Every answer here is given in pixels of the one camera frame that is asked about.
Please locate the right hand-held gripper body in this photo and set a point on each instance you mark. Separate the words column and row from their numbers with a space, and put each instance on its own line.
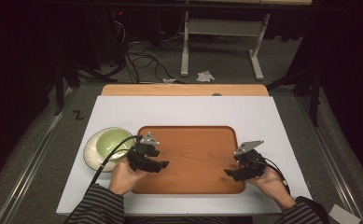
column 251, row 163

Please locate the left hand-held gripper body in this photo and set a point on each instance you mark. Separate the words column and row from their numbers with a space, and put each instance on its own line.
column 142, row 154

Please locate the person's left hand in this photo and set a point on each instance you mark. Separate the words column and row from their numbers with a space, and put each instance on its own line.
column 123, row 179

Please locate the brown wooden tray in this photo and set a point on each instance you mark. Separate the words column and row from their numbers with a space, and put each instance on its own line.
column 198, row 155

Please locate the light green bowl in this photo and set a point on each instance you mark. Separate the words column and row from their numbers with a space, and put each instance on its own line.
column 90, row 154

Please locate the white table mat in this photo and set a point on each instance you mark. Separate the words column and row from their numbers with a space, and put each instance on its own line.
column 185, row 110

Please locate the light wooden table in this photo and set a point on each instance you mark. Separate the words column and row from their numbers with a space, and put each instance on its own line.
column 182, row 89

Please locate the small crumpled white paper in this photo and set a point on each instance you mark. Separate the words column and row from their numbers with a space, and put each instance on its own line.
column 169, row 80

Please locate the black metal stand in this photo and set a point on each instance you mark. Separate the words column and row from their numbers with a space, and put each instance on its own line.
column 314, row 93

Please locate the large crumpled white paper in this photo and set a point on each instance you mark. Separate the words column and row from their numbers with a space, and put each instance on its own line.
column 205, row 76

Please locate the flat white paper sheet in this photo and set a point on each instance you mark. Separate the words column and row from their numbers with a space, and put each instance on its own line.
column 344, row 215

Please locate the metal floor rail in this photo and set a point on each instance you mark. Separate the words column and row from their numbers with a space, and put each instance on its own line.
column 30, row 161
column 328, row 149

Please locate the white metal desk frame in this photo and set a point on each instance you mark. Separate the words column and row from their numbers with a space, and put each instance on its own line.
column 222, row 27

